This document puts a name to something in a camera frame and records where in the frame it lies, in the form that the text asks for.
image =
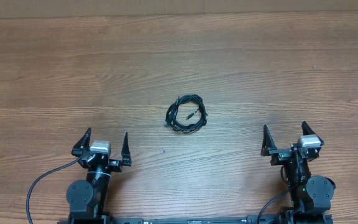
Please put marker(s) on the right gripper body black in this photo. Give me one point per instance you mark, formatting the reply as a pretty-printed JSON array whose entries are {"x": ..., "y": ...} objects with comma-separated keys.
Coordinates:
[{"x": 282, "y": 155}]

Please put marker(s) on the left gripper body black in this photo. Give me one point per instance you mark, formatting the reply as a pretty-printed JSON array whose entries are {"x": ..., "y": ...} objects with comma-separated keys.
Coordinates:
[{"x": 113, "y": 165}]

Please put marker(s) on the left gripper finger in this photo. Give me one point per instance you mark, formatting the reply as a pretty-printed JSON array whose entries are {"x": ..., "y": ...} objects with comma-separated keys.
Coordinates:
[
  {"x": 125, "y": 152},
  {"x": 83, "y": 144}
]

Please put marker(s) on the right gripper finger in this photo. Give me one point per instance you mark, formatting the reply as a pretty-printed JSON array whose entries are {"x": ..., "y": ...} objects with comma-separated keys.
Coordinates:
[
  {"x": 268, "y": 144},
  {"x": 308, "y": 131}
]

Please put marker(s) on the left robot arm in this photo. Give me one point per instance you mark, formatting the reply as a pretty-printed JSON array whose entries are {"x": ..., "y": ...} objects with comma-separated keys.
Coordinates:
[{"x": 87, "y": 198}]

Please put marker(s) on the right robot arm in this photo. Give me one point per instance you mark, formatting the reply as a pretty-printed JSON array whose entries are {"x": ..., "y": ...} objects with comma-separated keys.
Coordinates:
[{"x": 310, "y": 195}]

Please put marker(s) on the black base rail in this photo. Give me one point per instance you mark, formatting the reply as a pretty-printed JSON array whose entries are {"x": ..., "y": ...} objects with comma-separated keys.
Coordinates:
[{"x": 250, "y": 219}]

